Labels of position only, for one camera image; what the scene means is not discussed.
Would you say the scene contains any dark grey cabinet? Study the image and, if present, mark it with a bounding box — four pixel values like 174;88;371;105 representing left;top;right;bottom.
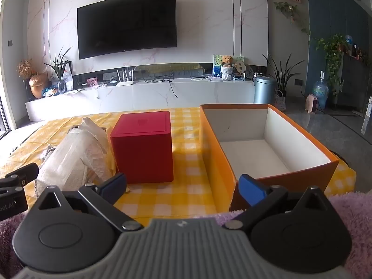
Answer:
334;49;372;108

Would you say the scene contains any purple fluffy blanket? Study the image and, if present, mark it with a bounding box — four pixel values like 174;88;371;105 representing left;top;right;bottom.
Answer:
0;190;372;279

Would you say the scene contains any white upright panel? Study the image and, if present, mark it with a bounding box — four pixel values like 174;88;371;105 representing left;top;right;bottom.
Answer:
362;96;372;136

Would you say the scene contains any pink space heater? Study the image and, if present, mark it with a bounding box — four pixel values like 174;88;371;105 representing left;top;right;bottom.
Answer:
305;93;319;113

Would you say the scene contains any green picture board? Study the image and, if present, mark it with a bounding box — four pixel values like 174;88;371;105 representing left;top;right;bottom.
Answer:
213;54;247;78

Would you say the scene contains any small woven basket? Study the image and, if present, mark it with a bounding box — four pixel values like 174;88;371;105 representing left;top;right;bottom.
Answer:
275;90;287;111

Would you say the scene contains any blue-grey metal trash can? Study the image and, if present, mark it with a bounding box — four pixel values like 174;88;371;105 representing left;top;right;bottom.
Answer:
253;76;276;105

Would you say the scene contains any blue water jug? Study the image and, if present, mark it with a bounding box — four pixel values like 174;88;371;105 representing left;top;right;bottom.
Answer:
312;71;329;109

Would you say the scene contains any trailing pothos plant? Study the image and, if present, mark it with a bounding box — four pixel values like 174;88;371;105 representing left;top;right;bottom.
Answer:
309;33;349;93

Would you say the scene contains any white wifi router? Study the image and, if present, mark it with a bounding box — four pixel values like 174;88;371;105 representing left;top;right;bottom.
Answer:
116;68;136;87

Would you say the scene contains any long-leaf potted plant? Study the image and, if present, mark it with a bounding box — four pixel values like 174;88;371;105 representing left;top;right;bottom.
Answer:
262;53;304;99

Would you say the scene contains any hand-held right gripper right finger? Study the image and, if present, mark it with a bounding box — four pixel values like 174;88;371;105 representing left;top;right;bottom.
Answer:
222;174;332;231

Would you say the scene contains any white marble tv console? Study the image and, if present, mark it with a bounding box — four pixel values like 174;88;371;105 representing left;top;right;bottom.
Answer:
25;78;256;122

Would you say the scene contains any white plastic bag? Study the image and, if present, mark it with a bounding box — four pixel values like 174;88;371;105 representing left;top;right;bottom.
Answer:
35;117;117;192

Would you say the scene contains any dark round stool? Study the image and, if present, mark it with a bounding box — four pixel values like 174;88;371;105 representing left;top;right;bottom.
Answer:
330;150;351;165

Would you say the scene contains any dried flower bunch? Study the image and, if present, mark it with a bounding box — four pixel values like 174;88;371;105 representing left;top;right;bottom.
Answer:
17;60;35;80

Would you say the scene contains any golden apple ornament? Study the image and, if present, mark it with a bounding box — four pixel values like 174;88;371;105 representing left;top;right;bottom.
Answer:
29;73;49;99

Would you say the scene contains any yellow checked tablecloth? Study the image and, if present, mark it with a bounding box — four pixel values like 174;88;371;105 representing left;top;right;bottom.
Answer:
0;107;357;221

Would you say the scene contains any black wall television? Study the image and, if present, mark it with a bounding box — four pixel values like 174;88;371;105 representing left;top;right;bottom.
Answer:
77;0;177;60

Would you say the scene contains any black power cable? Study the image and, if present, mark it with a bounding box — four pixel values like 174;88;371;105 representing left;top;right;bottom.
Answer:
136;73;178;99

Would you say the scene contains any brown teddy bear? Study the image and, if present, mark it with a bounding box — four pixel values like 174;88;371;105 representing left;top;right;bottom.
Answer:
220;55;235;80

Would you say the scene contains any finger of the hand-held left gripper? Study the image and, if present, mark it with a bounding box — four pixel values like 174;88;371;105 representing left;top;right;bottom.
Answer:
0;163;39;187
0;186;26;200

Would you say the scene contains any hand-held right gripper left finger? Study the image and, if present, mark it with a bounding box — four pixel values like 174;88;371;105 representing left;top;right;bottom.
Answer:
30;173;144;233

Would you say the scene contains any orange cardboard box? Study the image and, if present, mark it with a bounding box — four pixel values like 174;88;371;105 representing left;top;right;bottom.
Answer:
199;103;340;212

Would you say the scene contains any green plant in glass vase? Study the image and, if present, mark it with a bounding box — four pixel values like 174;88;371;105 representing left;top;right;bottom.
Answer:
44;46;73;94

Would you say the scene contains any hanging vine plant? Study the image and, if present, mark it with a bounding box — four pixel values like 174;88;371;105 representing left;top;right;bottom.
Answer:
273;1;311;40

